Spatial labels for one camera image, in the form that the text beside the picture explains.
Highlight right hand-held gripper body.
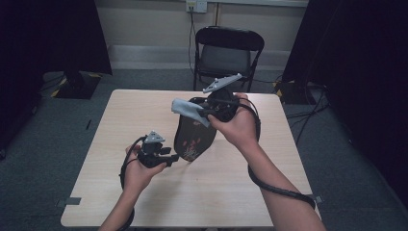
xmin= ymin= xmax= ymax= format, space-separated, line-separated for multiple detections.
xmin=202 ymin=72 xmax=243 ymax=123

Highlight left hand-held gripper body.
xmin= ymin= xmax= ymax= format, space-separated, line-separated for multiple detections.
xmin=137 ymin=130 xmax=168 ymax=169

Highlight person's left hand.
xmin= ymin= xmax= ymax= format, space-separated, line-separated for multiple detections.
xmin=122 ymin=143 xmax=168 ymax=195

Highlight person's right hand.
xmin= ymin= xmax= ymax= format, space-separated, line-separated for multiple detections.
xmin=207 ymin=92 xmax=262 ymax=152

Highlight black folding chair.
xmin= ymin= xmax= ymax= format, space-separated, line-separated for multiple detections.
xmin=192 ymin=25 xmax=266 ymax=93

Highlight black stand base striped tape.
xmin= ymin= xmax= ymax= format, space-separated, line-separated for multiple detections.
xmin=272 ymin=79 xmax=311 ymax=106
xmin=49 ymin=70 xmax=103 ymax=100

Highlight black curtain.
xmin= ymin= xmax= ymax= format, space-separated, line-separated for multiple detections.
xmin=281 ymin=0 xmax=408 ymax=211
xmin=0 ymin=0 xmax=114 ymax=152

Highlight left hand-held gripper black cable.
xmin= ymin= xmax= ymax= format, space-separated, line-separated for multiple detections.
xmin=119 ymin=136 xmax=148 ymax=231

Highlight hand-held gripper black cable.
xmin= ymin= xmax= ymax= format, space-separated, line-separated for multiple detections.
xmin=119 ymin=136 xmax=148 ymax=231
xmin=238 ymin=96 xmax=318 ymax=210

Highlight black wall socket cable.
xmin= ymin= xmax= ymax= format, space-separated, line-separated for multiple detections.
xmin=188 ymin=10 xmax=198 ymax=75

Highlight black floor cables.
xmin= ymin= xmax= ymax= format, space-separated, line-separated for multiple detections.
xmin=284 ymin=81 xmax=332 ymax=146

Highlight white wall socket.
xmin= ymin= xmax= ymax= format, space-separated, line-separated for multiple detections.
xmin=185 ymin=0 xmax=209 ymax=14

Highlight right hand-held gripper black cable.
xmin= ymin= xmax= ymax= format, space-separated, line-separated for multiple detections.
xmin=238 ymin=96 xmax=318 ymax=210

